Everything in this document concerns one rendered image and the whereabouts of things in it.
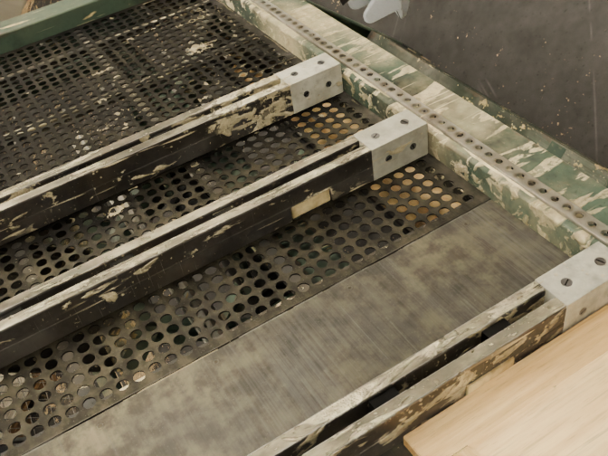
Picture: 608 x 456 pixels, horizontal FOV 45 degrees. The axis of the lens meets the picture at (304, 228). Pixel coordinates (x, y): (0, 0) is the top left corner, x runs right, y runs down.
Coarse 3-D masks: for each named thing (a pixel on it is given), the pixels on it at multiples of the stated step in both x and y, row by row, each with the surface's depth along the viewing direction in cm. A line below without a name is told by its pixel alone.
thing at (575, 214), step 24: (264, 0) 181; (288, 24) 170; (336, 48) 160; (360, 72) 151; (408, 96) 142; (432, 120) 135; (480, 144) 129; (504, 168) 123; (552, 192) 117; (576, 216) 113; (600, 240) 109
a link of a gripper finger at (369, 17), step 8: (376, 0) 82; (384, 0) 83; (392, 0) 84; (400, 0) 83; (408, 0) 84; (368, 8) 83; (376, 8) 83; (384, 8) 84; (392, 8) 84; (400, 8) 85; (368, 16) 84; (376, 16) 84; (384, 16) 85; (400, 16) 88
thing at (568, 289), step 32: (576, 256) 104; (544, 288) 101; (576, 288) 100; (480, 320) 98; (512, 320) 101; (544, 320) 97; (576, 320) 102; (448, 352) 96; (480, 352) 94; (512, 352) 97; (384, 384) 93; (416, 384) 92; (448, 384) 92; (320, 416) 90; (352, 416) 92; (384, 416) 89; (416, 416) 93; (288, 448) 88; (320, 448) 87; (352, 448) 88; (384, 448) 92
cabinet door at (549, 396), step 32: (544, 352) 99; (576, 352) 99; (512, 384) 96; (544, 384) 96; (576, 384) 96; (448, 416) 94; (480, 416) 93; (512, 416) 93; (544, 416) 93; (576, 416) 92; (416, 448) 91; (448, 448) 91; (480, 448) 91; (512, 448) 90; (544, 448) 90; (576, 448) 89
